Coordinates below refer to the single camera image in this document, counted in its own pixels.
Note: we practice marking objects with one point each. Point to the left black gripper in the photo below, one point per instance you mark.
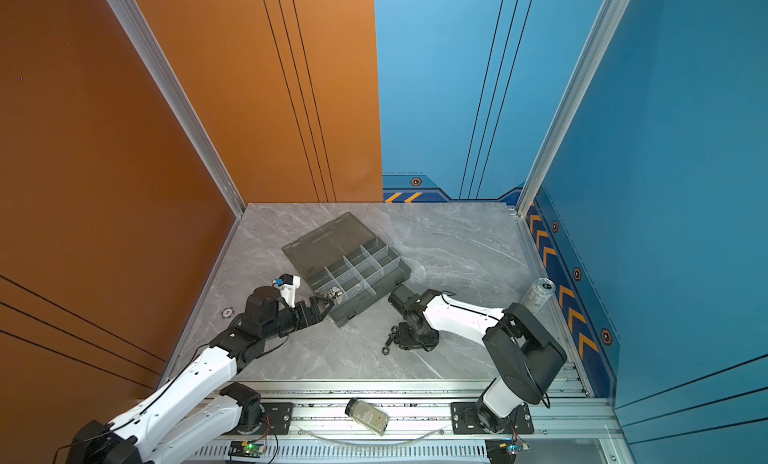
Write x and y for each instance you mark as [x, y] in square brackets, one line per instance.
[314, 311]

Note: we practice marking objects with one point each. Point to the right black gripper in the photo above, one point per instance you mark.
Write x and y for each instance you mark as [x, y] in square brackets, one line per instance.
[407, 345]

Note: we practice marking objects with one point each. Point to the grey plastic organizer box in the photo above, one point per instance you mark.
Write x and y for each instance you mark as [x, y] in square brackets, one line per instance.
[344, 253]

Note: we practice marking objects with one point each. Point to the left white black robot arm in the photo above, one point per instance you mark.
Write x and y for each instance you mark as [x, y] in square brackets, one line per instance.
[192, 374]

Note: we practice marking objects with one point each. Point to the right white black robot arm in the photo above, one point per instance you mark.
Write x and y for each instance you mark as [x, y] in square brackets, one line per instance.
[525, 354]

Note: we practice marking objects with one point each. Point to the pile of screws and nuts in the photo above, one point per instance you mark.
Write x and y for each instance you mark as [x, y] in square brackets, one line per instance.
[401, 336]

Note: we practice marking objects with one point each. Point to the silver drink can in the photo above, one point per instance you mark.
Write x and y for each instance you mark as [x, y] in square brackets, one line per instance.
[540, 292]

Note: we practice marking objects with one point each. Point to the right circuit board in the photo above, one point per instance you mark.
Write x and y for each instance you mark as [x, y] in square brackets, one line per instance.
[505, 451]

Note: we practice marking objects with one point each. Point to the left green circuit board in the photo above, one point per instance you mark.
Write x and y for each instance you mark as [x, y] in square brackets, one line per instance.
[245, 449]

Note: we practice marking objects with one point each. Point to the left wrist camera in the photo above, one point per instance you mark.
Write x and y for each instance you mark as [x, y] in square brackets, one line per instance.
[288, 284]

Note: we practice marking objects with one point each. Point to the small glass jar on rail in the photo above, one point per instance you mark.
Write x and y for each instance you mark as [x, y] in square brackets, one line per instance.
[367, 415]

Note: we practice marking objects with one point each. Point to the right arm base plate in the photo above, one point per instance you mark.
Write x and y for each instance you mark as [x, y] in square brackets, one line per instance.
[468, 418]

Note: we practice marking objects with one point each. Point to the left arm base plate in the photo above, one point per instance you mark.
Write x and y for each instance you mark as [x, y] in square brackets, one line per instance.
[265, 418]

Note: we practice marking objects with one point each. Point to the aluminium front rail frame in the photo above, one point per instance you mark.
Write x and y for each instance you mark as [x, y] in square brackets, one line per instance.
[392, 421]

